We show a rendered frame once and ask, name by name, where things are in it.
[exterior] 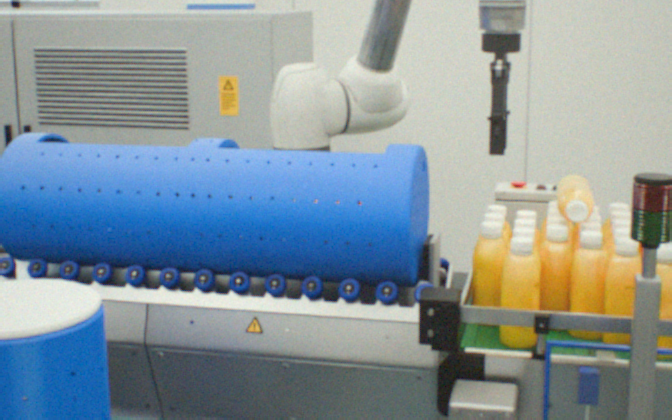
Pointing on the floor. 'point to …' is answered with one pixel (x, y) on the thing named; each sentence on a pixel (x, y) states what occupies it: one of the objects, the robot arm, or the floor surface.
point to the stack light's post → (643, 347)
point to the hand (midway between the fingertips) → (498, 137)
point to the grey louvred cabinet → (146, 74)
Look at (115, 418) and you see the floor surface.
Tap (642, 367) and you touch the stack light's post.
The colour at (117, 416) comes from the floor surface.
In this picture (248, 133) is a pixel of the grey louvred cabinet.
